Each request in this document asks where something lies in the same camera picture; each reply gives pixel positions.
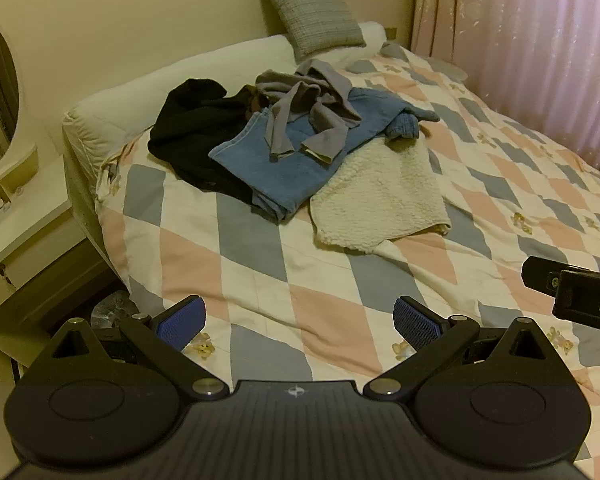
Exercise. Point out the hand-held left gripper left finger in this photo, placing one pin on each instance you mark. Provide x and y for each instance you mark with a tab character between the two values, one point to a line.
182	322

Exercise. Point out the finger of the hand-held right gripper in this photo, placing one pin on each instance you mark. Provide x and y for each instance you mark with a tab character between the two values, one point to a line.
537	275

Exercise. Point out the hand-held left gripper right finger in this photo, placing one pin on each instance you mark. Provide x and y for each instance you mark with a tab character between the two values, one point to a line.
416	324

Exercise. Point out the cream fleece garment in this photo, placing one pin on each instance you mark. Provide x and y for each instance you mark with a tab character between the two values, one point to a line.
380	195

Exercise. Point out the clear plastic bag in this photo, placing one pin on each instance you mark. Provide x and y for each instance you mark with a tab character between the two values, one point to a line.
115	307

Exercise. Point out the bed with checkered quilt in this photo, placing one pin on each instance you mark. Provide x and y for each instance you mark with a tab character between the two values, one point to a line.
260	255

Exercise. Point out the blue jeans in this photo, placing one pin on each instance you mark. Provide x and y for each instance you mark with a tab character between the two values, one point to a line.
275	170

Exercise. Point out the cream vanity dresser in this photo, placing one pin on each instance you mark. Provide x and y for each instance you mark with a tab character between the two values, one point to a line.
25	230

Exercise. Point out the dark blue denim garment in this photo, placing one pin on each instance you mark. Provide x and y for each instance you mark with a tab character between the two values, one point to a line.
404	125

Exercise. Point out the black garment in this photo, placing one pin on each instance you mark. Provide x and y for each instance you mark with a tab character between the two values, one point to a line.
195	115

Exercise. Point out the pink curtain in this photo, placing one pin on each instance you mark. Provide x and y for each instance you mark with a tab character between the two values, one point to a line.
530	45

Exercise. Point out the white bolster pillow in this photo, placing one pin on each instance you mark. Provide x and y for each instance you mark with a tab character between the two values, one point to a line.
145	85

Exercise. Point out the grey hoodie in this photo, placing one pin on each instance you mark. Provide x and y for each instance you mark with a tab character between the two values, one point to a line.
320	95

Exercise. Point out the grey woven pillow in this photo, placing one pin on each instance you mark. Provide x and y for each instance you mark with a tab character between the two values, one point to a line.
315	10

